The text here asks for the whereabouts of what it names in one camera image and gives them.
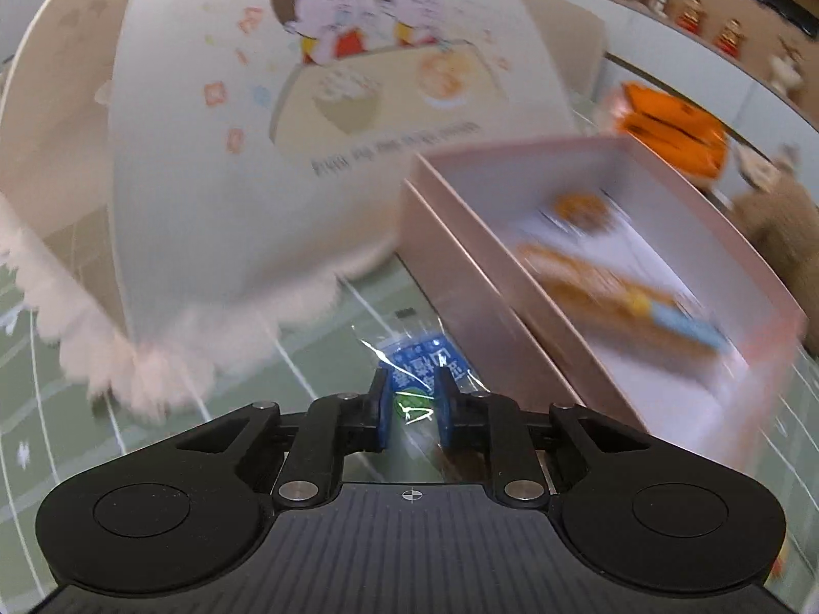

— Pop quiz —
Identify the beige chair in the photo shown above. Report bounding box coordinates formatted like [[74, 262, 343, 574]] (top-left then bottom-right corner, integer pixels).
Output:
[[525, 0, 609, 106]]

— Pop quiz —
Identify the brown teddy bear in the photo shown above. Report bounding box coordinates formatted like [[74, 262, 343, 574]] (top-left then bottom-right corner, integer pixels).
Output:
[[729, 146, 819, 354]]

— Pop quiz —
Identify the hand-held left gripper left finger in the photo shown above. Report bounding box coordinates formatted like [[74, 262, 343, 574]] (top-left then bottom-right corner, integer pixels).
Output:
[[173, 369, 391, 514]]

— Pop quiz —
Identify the white figurine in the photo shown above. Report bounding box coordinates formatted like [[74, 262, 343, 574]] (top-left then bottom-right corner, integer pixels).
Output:
[[766, 38, 804, 98]]

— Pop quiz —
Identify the brown biscuit packet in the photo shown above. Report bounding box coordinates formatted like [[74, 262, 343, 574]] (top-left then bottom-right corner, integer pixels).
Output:
[[515, 239, 749, 372]]

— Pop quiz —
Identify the green grid tablecloth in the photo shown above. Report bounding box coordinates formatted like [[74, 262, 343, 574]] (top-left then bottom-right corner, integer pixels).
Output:
[[0, 57, 819, 614]]

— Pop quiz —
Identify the clear blue-label cookie packet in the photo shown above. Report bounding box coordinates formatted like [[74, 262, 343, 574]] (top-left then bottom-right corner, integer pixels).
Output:
[[355, 326, 490, 484]]

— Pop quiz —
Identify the orange snack pack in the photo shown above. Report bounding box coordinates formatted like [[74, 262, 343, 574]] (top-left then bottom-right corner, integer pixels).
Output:
[[608, 80, 730, 189]]

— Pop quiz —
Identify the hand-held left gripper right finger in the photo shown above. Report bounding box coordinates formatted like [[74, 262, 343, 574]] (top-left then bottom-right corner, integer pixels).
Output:
[[435, 367, 649, 513]]

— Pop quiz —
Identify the round orange snack packet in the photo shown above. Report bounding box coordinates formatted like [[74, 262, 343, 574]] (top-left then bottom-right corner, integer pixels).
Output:
[[544, 190, 624, 237]]

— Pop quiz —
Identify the printed dome food cover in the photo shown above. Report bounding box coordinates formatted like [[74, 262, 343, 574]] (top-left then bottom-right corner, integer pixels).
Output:
[[0, 0, 580, 426]]

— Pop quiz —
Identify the pink cardboard box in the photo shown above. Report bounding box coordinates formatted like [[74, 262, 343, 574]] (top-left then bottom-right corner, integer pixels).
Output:
[[400, 134, 808, 480]]

